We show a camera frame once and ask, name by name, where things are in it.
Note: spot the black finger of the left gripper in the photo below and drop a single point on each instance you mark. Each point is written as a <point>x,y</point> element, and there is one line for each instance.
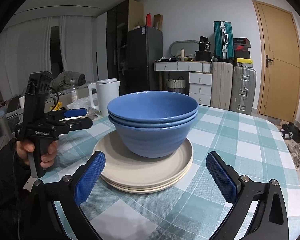
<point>79,124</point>

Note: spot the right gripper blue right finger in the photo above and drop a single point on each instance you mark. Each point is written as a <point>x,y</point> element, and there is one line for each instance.
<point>270,219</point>

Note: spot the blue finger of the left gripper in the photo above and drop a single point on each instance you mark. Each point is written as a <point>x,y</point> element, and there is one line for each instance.
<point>71,113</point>

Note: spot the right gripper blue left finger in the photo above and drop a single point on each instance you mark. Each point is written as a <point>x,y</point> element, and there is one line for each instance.
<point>43,220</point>

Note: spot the cream plate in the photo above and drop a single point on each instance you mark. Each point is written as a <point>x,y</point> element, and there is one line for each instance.
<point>131,173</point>

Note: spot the blue bowl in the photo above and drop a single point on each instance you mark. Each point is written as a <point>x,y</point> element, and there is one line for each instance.
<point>154,142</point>
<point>153,106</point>

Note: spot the person's left hand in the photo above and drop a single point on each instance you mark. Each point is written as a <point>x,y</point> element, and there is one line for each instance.
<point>26,147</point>

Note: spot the clear plastic bottle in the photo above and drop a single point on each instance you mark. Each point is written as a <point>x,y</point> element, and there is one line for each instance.
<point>74,96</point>

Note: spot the white electric kettle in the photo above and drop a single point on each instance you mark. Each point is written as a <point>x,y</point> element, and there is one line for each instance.
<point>106,91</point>

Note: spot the teal plaid tablecloth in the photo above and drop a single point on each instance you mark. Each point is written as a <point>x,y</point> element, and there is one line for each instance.
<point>194,207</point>

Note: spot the black refrigerator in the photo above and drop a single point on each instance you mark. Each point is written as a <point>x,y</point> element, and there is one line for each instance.
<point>145,47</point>

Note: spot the woven laundry basket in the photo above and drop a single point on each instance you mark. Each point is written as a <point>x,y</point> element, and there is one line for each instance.
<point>176,84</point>

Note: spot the tall dark cabinet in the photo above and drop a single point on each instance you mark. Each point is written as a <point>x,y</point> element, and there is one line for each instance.
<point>121,19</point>

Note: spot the white drawer desk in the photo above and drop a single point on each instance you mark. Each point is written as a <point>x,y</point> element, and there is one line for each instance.
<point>196,75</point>

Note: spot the silver suitcase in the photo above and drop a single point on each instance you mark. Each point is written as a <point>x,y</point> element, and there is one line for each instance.
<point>243,90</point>

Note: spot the wooden door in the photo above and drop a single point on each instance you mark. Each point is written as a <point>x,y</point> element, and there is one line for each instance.
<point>280,51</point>

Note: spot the beige suitcase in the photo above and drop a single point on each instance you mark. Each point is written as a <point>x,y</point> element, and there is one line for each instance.
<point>222,73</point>

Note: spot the teal suitcase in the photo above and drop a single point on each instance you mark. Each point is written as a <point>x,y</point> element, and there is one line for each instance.
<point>224,45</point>

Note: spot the stack of shoe boxes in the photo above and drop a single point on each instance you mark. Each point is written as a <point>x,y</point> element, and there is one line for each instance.
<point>242,53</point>

